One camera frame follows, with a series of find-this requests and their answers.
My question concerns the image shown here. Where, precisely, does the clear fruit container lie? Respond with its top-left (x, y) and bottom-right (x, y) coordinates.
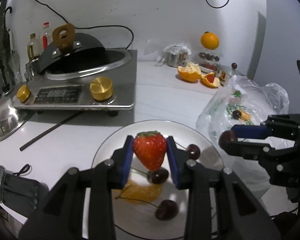
top-left (198, 49), bottom-right (221, 72)

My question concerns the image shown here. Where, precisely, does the red cap bottle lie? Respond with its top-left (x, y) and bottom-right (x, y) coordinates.
top-left (40, 22), bottom-right (53, 50)

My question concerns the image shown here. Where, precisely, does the whole orange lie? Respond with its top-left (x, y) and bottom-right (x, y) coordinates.
top-left (200, 32), bottom-right (219, 50)

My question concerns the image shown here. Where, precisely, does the orange segment on plate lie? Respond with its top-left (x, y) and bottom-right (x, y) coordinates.
top-left (117, 179), bottom-right (163, 204)

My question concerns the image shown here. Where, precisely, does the black chopstick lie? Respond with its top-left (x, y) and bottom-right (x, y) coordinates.
top-left (19, 112), bottom-right (83, 152)

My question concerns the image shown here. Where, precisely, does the black wallet with phone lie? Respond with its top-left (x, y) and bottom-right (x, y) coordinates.
top-left (0, 164), bottom-right (49, 218)

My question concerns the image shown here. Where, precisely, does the silver induction cooker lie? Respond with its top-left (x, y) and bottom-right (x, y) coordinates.
top-left (14, 49), bottom-right (138, 112)

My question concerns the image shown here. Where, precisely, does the clear printed plastic bag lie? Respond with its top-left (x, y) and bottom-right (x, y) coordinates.
top-left (196, 75), bottom-right (289, 145)

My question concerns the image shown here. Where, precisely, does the black power cable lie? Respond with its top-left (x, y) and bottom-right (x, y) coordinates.
top-left (30, 0), bottom-right (135, 51)

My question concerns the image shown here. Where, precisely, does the steel cup in bag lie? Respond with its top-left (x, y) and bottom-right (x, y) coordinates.
top-left (155, 43), bottom-right (191, 68)

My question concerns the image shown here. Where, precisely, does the dark cherry on plate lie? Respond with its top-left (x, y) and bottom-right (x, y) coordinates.
top-left (132, 167), bottom-right (169, 185)

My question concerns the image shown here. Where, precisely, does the black wok wooden handle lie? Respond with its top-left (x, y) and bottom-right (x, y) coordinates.
top-left (38, 24), bottom-right (109, 74)

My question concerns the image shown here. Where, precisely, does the white round plate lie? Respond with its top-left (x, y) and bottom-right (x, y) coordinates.
top-left (92, 120), bottom-right (224, 239)

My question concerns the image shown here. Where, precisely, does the orange segment on bag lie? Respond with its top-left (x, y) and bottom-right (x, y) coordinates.
top-left (240, 111), bottom-right (251, 121)

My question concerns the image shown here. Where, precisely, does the peeled half orange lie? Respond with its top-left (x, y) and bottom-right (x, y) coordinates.
top-left (177, 62), bottom-right (202, 82)

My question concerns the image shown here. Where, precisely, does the orange peel piece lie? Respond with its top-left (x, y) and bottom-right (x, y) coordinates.
top-left (200, 72), bottom-right (221, 88)

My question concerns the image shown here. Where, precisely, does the steel pot lid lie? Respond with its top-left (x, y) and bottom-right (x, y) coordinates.
top-left (0, 93), bottom-right (34, 141)

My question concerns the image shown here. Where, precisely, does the oil bottle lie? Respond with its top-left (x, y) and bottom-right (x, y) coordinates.
top-left (27, 33), bottom-right (42, 61)

